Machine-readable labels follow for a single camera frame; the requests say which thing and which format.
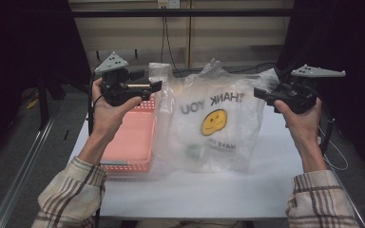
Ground left hand-held gripper black cable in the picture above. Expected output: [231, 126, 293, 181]
[86, 71, 98, 138]

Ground yellow floor tape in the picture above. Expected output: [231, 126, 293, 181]
[26, 97, 40, 110]

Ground white floor cable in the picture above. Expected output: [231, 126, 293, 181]
[317, 124, 350, 172]

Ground pink perforated plastic basket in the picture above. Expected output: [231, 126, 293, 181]
[99, 93, 157, 174]

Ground person's left hand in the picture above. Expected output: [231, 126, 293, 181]
[90, 78, 143, 143]

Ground black metal stand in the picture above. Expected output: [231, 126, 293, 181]
[35, 70, 68, 131]

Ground right hand-held gripper black cable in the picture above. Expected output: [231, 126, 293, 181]
[317, 94, 336, 156]

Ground black horizontal bar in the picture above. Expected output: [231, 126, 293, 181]
[69, 8, 298, 19]

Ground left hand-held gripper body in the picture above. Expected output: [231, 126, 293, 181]
[93, 51, 153, 107]

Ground dark curtain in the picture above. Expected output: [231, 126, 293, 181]
[0, 0, 95, 172]
[277, 0, 365, 181]

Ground clear smiley plastic bag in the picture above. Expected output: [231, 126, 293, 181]
[147, 58, 280, 176]

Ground person's right hand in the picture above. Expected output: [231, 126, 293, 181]
[273, 97, 324, 150]

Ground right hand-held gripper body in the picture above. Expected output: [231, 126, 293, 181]
[265, 64, 347, 115]

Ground black hanging wall cable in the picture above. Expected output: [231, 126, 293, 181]
[160, 15, 279, 79]

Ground metal floor rail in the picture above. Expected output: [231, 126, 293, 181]
[331, 170, 365, 228]
[0, 115, 60, 228]

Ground hand-held gripper black cable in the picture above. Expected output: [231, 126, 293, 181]
[86, 71, 98, 138]
[317, 94, 336, 156]

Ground white wall socket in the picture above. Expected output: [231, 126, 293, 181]
[157, 0, 182, 10]

